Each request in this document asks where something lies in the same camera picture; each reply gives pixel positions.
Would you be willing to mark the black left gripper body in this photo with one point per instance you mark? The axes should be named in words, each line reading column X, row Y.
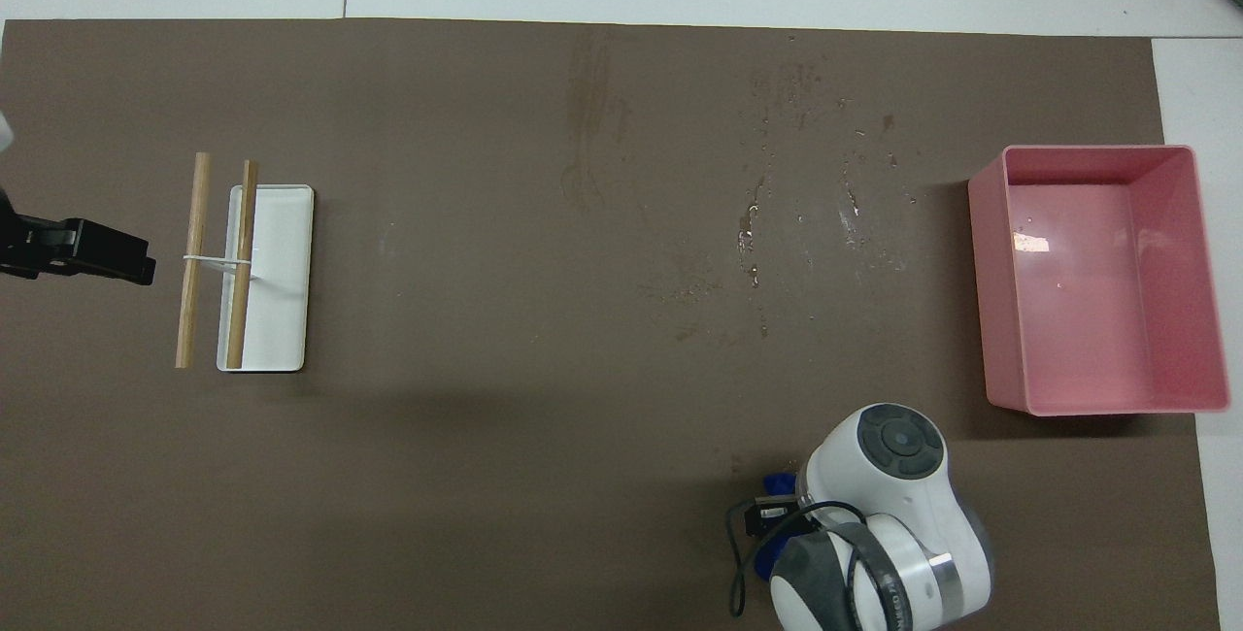
column 39, row 245

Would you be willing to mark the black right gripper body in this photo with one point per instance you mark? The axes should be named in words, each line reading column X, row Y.
column 772, row 512

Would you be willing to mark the blue towel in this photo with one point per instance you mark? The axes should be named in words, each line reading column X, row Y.
column 782, row 483

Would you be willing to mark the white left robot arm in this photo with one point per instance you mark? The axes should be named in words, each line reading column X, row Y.
column 4, row 131

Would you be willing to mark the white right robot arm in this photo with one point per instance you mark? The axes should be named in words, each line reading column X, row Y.
column 893, row 514

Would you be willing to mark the wooden rod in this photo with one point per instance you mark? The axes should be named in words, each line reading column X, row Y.
column 243, row 223
column 194, row 223

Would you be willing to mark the white band joining rods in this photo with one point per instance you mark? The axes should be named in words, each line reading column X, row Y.
column 216, row 262

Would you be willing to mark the white rectangular tray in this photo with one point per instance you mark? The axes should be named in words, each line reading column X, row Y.
column 282, row 301

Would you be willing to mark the brown table mat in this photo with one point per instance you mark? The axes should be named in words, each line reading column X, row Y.
column 544, row 369

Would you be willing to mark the pink plastic bin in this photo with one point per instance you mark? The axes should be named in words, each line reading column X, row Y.
column 1097, row 301

